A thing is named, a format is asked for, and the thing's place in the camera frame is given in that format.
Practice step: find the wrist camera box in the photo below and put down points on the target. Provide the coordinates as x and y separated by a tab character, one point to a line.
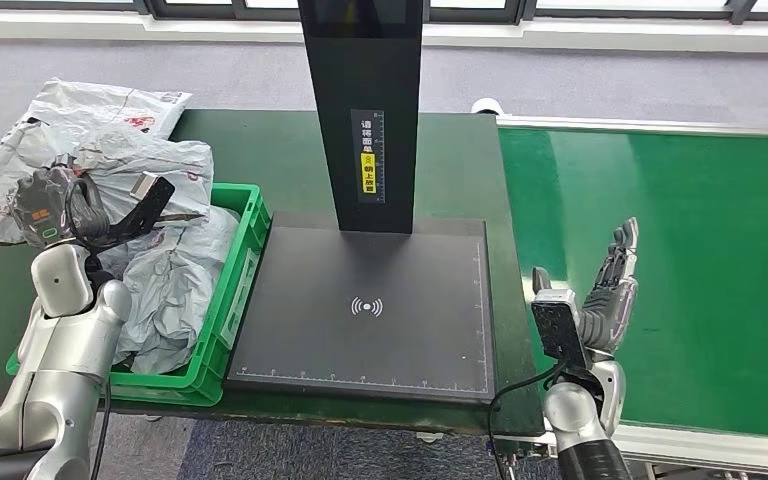
559	331
149	199

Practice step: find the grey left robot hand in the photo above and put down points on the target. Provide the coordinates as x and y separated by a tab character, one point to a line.
46	205

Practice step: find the white courier bag red print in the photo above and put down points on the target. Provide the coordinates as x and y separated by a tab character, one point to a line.
92	99

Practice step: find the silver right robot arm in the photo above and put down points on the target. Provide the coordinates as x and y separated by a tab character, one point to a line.
569	411

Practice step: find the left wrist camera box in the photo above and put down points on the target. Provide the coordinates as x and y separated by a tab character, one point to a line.
149	199

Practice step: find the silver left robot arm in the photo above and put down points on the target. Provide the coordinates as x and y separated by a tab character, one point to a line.
59	371

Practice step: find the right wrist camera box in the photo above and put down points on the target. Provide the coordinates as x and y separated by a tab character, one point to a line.
559	331

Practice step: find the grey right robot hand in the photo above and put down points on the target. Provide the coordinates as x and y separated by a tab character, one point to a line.
612	298

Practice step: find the black inbound scanner machine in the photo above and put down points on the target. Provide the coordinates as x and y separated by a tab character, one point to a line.
357	66

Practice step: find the green conveyor belt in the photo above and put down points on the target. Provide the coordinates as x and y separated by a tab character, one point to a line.
656	265

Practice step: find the green plastic crate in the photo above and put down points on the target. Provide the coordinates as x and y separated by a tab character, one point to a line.
251	218

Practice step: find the dark window frame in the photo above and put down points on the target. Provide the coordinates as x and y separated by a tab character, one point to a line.
225	10

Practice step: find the white table foot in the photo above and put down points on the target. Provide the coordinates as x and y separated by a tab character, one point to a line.
430	437

